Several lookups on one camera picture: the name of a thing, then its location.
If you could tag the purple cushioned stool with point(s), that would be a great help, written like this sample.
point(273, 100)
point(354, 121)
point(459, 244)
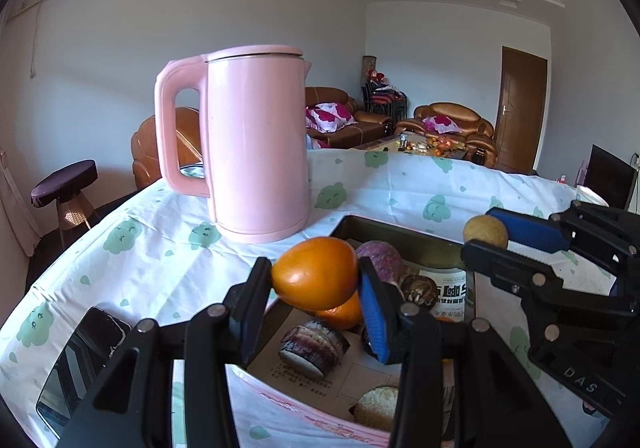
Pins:
point(65, 177)

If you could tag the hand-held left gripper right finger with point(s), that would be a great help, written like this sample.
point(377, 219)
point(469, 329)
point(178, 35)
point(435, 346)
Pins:
point(372, 308)

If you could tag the brown mushroom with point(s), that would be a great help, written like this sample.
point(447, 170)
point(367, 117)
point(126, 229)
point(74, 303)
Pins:
point(417, 290)

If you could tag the brown leather armchair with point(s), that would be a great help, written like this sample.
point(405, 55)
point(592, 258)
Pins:
point(465, 115)

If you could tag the brown longan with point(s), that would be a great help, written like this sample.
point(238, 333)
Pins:
point(485, 230)

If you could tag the brown leather sofa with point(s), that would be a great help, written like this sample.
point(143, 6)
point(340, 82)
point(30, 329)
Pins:
point(370, 125)

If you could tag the purple passion fruit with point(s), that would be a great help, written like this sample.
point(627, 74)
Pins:
point(382, 258)

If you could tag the black television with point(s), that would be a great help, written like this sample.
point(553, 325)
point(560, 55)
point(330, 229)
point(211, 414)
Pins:
point(607, 177)

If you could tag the person's right hand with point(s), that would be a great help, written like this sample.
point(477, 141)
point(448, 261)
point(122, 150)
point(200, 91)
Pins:
point(595, 410)

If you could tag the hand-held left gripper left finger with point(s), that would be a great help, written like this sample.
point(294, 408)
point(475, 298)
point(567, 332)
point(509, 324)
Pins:
point(250, 308)

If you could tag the pink metal tin box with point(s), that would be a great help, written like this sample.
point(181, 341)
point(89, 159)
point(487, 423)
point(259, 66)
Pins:
point(400, 235)

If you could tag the pink curtain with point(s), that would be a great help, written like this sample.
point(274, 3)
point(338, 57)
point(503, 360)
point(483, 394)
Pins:
point(15, 208)

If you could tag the pink electric kettle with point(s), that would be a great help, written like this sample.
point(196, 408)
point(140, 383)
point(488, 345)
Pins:
point(255, 142)

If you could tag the stacked dark chairs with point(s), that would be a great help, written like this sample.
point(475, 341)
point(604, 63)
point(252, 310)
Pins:
point(385, 97)

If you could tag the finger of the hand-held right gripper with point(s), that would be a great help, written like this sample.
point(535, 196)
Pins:
point(530, 228)
point(505, 265)

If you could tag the cluttered coffee table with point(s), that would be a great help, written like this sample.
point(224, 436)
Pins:
point(380, 143)

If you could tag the black smartphone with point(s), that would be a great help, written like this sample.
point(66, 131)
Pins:
point(80, 363)

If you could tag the white tablecloth green clouds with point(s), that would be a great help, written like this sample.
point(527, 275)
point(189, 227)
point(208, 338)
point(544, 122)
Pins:
point(150, 218)

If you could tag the brown wooden door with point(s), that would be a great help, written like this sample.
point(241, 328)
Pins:
point(520, 112)

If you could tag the pink floral pillow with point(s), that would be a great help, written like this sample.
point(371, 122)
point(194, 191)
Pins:
point(327, 116)
point(440, 124)

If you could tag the brown cylindrical vase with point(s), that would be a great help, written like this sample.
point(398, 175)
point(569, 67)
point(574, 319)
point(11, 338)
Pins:
point(369, 70)

